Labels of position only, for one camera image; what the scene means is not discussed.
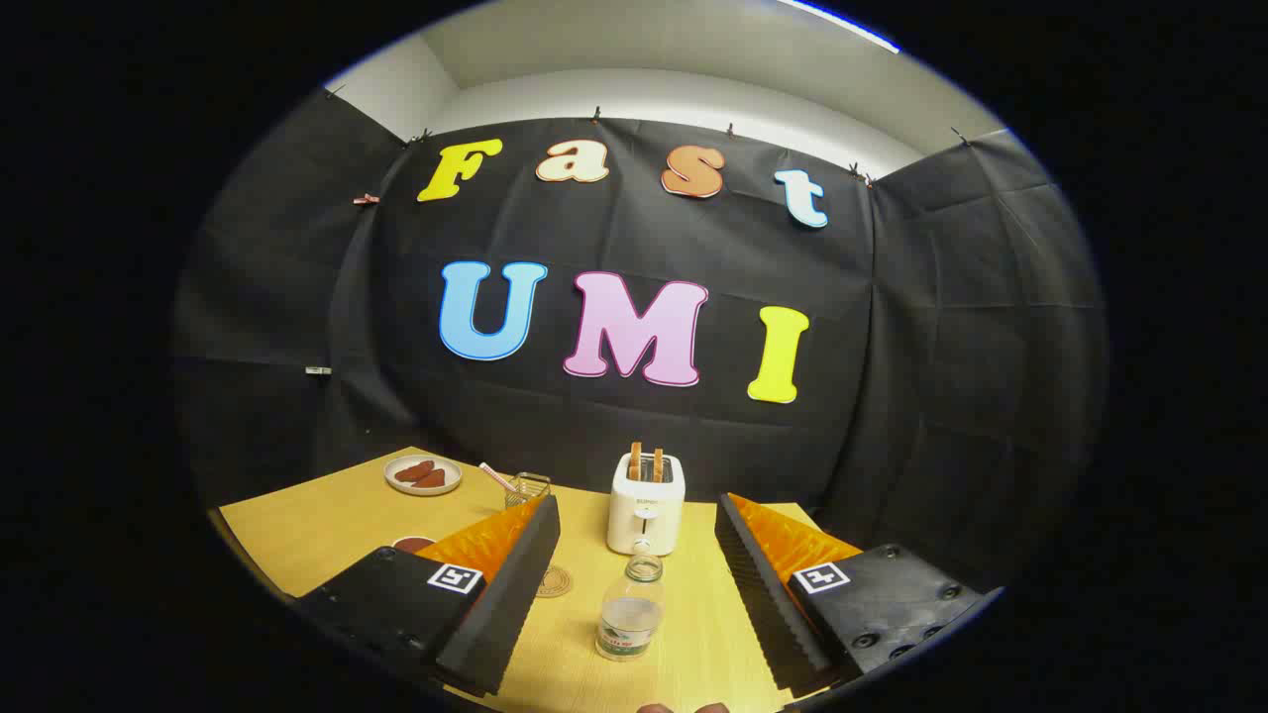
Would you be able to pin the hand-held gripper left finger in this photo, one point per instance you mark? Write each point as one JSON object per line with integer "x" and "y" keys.
{"x": 510, "y": 594}

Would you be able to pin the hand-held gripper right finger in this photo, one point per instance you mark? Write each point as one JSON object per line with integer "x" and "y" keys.
{"x": 758, "y": 594}

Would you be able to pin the round cork coaster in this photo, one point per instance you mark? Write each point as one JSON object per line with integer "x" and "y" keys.
{"x": 557, "y": 582}

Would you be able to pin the cream cup with red inside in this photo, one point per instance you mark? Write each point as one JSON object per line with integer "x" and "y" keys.
{"x": 412, "y": 544}

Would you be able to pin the clear plastic juice bottle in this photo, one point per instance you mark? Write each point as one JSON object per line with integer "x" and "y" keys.
{"x": 630, "y": 614}

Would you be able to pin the red white striped straw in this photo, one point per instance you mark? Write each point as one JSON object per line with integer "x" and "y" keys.
{"x": 495, "y": 476}

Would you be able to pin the small white plate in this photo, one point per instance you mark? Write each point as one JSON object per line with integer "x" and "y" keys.
{"x": 423, "y": 489}

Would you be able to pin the white toaster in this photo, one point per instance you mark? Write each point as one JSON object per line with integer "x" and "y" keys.
{"x": 644, "y": 515}

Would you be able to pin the reddish brown food piece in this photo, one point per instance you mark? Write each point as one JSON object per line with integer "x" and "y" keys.
{"x": 431, "y": 479}
{"x": 413, "y": 470}

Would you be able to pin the wooden table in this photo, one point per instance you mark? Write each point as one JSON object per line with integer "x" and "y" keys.
{"x": 327, "y": 525}

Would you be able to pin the black backdrop cloth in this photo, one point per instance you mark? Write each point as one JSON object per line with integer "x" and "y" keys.
{"x": 892, "y": 396}

